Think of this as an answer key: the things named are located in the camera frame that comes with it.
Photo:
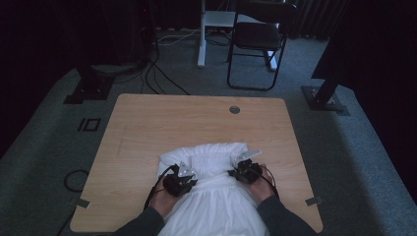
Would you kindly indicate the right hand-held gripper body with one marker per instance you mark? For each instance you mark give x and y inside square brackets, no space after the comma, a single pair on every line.
[250,172]

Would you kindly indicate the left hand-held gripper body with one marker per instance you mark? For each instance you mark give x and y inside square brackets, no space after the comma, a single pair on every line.
[175,185]

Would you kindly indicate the white pleated skirt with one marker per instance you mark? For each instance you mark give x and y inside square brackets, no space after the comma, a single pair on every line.
[216,209]

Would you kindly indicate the person's right hand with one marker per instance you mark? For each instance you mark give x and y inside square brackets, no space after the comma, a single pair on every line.
[260,191]

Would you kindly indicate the person's left hand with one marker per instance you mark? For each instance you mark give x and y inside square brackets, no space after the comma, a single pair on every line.
[164,205]

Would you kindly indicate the round grey table grommet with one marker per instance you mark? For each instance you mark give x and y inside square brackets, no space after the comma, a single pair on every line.
[234,109]

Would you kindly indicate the black slanted stand with base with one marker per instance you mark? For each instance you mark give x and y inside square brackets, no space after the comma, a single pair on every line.
[324,98]

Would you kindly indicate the black stand with flat base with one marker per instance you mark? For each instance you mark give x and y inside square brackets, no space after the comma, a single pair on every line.
[90,88]

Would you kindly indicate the black folding chair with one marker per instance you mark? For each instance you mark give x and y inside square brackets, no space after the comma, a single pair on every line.
[257,36]

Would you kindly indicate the dark pleated curtain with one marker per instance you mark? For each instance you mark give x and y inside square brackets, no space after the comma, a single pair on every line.
[311,19]

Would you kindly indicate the white desk frame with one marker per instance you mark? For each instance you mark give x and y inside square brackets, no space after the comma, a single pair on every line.
[201,49]

